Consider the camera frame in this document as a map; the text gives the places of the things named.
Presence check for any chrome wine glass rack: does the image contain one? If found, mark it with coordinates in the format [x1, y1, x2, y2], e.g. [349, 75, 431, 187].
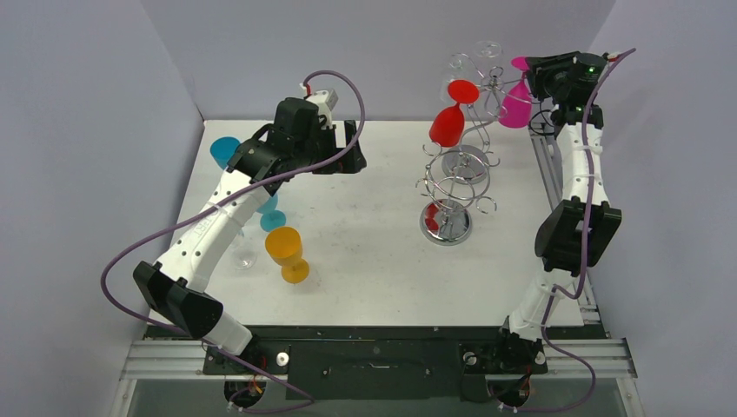
[415, 52, 549, 246]

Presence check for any orange wine glass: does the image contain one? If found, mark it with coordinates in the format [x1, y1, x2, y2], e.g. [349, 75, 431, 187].
[264, 227, 310, 284]

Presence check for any clear glass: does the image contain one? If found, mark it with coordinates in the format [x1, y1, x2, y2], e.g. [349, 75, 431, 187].
[473, 41, 503, 59]
[227, 229, 257, 270]

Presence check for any blue wine glass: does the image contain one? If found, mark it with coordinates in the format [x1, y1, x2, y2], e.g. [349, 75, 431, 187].
[256, 194, 286, 233]
[209, 136, 241, 170]

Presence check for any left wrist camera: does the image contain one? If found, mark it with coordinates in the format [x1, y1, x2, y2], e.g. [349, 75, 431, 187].
[300, 83, 338, 125]

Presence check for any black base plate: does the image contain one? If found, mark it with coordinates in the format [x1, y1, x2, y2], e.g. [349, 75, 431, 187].
[201, 325, 548, 402]

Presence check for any red wine glass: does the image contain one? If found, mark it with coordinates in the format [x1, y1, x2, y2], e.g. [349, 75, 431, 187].
[428, 79, 480, 148]

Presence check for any clear glass on rack top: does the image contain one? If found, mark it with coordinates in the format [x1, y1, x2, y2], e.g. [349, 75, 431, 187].
[473, 41, 503, 59]

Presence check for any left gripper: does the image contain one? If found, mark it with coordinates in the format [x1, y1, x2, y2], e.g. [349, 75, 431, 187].
[294, 121, 365, 175]

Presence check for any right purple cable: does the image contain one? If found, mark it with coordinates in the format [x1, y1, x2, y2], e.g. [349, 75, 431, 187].
[506, 47, 637, 415]

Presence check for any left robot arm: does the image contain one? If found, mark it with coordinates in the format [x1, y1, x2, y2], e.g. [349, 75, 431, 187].
[133, 90, 366, 374]

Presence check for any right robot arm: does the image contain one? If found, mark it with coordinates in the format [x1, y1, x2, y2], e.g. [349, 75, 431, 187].
[489, 51, 622, 373]

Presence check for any pink wine glass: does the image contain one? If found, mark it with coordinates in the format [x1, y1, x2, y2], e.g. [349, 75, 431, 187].
[499, 56, 533, 129]

